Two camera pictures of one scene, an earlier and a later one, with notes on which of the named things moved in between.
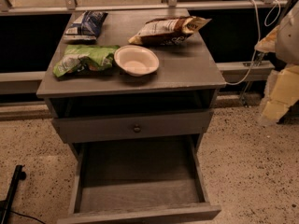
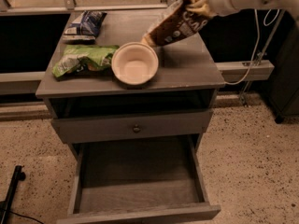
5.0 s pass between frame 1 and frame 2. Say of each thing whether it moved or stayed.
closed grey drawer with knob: stayed
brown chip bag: moved
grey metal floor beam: stayed
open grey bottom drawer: stayed
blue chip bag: stayed
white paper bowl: moved
